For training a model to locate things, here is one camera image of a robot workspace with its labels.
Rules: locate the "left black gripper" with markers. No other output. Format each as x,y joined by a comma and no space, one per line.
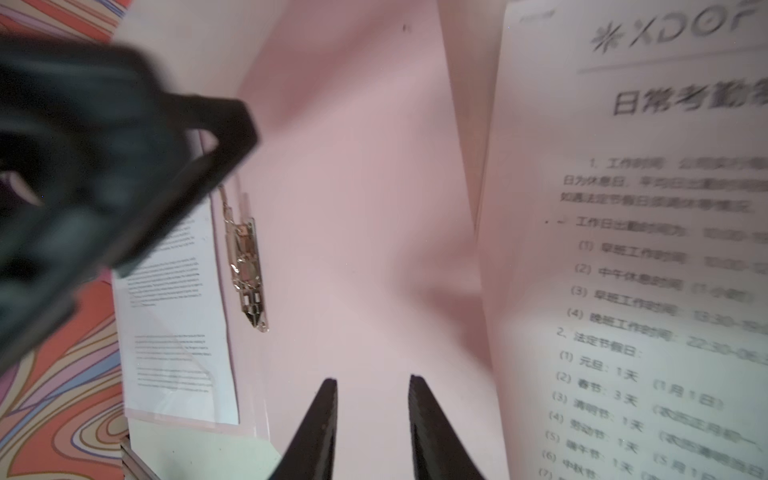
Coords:
88,128

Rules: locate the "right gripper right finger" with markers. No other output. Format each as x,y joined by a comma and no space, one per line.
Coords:
437,452

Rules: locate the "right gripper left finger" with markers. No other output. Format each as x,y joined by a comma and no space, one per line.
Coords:
311,453

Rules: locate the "pink file folder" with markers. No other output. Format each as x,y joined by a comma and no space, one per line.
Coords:
363,222

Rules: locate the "printed English text sheet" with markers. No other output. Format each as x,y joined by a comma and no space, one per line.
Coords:
172,329

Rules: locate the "printed Chinese text sheet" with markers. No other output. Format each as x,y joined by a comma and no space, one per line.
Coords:
623,239

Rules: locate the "metal folder clip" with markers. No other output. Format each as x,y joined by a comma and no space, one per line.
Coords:
244,264

